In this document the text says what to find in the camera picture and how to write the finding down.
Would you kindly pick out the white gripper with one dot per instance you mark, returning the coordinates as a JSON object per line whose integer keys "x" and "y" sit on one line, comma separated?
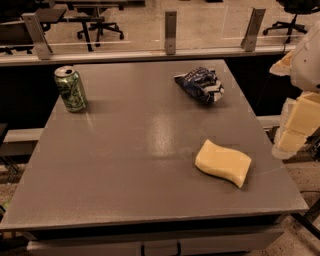
{"x": 308, "y": 65}

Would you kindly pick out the blue chip bag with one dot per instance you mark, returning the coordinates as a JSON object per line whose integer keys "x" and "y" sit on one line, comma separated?
{"x": 202, "y": 84}

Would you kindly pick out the green soda can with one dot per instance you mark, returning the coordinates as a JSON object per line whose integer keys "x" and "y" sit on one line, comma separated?
{"x": 70, "y": 88}

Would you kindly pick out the black office chair right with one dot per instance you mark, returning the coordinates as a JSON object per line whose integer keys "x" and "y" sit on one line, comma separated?
{"x": 295, "y": 7}

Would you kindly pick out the black office chair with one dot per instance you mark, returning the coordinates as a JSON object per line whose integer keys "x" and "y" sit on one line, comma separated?
{"x": 295, "y": 7}
{"x": 98, "y": 23}

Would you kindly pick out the yellow sponge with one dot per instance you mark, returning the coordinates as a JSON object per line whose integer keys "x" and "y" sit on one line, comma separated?
{"x": 223, "y": 162}

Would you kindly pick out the black office chair left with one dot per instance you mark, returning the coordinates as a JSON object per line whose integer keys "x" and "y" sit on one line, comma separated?
{"x": 98, "y": 23}

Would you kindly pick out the glass railing panel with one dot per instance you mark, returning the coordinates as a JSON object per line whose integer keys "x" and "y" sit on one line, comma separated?
{"x": 201, "y": 24}

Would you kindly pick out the dark desk in background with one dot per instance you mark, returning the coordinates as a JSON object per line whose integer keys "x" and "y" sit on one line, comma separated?
{"x": 14, "y": 34}

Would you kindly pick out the right metal railing bracket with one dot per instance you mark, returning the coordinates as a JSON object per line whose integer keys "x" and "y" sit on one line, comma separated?
{"x": 249, "y": 41}

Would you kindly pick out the metal railing bracket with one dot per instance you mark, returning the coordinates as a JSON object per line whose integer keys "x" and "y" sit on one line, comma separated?
{"x": 36, "y": 33}
{"x": 170, "y": 31}
{"x": 249, "y": 41}

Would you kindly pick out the middle metal railing bracket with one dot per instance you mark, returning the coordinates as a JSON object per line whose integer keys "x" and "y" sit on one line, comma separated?
{"x": 170, "y": 31}

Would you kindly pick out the left metal railing bracket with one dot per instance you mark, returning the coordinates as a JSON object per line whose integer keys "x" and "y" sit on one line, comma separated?
{"x": 36, "y": 33}

